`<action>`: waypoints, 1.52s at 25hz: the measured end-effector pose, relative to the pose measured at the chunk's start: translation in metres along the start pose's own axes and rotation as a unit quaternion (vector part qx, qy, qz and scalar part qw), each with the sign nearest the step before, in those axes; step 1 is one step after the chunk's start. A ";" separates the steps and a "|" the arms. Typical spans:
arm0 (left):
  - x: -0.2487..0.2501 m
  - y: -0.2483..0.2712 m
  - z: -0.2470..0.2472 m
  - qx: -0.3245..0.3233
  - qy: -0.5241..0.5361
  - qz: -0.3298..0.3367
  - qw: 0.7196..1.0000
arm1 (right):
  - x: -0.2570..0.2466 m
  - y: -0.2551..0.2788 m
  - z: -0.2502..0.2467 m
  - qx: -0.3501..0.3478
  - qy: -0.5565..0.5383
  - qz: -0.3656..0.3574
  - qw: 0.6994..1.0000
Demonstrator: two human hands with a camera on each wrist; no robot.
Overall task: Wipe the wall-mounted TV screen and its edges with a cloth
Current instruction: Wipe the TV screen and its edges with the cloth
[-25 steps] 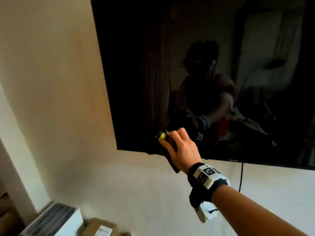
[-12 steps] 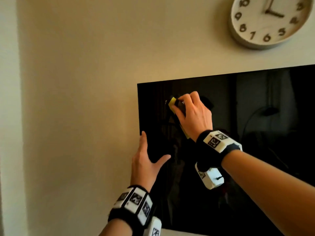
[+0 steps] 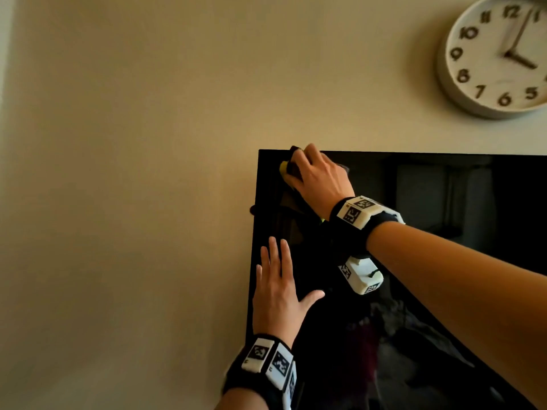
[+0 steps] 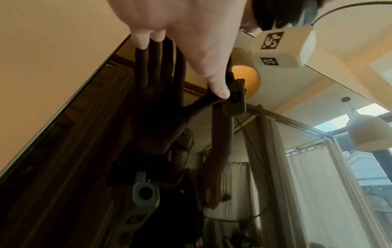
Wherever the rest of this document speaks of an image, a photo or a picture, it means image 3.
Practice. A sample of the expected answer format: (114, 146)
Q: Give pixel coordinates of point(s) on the person's left hand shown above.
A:
(275, 303)

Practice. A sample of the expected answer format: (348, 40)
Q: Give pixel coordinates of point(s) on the person's right hand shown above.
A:
(322, 183)

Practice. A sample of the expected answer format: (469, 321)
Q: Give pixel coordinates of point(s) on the person's left little finger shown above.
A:
(258, 277)

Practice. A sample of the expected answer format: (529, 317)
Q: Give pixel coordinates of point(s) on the person's left thumb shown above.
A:
(313, 298)

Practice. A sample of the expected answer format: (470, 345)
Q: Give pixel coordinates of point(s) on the person's right thumb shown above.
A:
(292, 180)

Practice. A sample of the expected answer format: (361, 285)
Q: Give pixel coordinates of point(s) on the person's left middle finger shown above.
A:
(274, 258)

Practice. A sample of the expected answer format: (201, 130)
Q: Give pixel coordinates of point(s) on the dark and yellow cleaning cloth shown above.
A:
(295, 164)

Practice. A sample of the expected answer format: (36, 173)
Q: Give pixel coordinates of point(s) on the person's left forearm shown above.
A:
(241, 400)

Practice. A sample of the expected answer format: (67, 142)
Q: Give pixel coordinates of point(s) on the person's right forearm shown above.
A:
(461, 290)

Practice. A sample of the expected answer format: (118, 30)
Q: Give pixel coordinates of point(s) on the black flat screen television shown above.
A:
(448, 200)

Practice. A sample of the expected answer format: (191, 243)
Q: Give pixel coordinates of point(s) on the black white wrist camera band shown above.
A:
(359, 217)
(269, 362)

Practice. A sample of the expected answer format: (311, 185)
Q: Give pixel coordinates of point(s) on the round white wall clock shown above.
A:
(495, 55)

